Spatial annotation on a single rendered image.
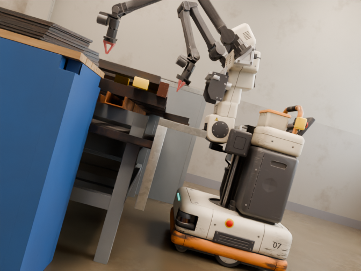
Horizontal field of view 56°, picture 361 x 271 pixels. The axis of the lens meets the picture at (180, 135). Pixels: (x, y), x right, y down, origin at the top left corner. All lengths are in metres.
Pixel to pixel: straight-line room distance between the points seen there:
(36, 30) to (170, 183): 2.22
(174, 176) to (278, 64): 2.65
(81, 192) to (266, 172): 1.00
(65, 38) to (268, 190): 1.36
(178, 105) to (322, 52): 2.85
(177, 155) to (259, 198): 1.25
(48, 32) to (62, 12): 4.12
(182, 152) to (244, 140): 1.14
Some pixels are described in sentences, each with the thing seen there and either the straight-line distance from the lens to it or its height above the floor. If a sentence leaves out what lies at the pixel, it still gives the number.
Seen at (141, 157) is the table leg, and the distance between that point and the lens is 2.91.
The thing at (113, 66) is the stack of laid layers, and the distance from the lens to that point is 1.48.
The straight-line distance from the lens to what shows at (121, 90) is 1.48.
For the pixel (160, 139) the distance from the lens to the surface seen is 1.38.
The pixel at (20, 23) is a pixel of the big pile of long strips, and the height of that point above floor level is 0.82.
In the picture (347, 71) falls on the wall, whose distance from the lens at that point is 5.47.
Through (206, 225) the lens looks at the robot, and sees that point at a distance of 1.92.
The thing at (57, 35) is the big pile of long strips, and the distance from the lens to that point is 1.11.
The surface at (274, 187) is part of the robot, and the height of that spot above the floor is 0.49.
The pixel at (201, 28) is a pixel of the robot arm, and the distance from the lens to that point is 2.45.
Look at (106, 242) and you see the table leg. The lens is 1.60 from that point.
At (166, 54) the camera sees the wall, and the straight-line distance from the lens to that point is 4.87.
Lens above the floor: 0.65
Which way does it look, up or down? 1 degrees down
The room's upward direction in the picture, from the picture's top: 16 degrees clockwise
